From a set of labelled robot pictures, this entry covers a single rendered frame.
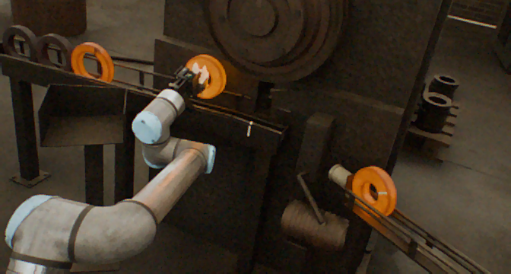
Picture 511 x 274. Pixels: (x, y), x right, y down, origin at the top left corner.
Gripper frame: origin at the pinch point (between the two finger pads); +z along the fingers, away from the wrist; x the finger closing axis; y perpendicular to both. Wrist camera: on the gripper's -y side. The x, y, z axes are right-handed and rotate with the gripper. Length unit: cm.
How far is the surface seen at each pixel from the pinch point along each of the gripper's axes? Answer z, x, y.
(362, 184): -17, -64, -9
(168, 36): 14.3, 24.6, -1.0
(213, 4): 4.4, -1.9, 24.4
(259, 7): -1.5, -20.9, 31.5
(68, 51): -1, 63, -10
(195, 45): 14.2, 12.6, -1.0
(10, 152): -11, 114, -83
